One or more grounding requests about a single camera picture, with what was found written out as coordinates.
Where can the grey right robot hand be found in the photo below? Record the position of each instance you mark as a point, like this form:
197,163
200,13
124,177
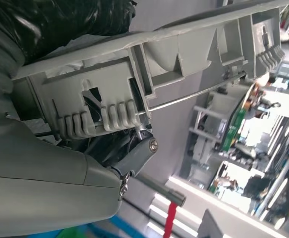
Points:
35,184

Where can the blue metal shelf rack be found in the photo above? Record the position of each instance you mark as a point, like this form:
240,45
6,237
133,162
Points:
114,230

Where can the chrome stanchion with chrome base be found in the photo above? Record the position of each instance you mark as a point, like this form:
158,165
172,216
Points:
159,189

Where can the short red barrier belt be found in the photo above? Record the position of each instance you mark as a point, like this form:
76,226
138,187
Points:
170,220

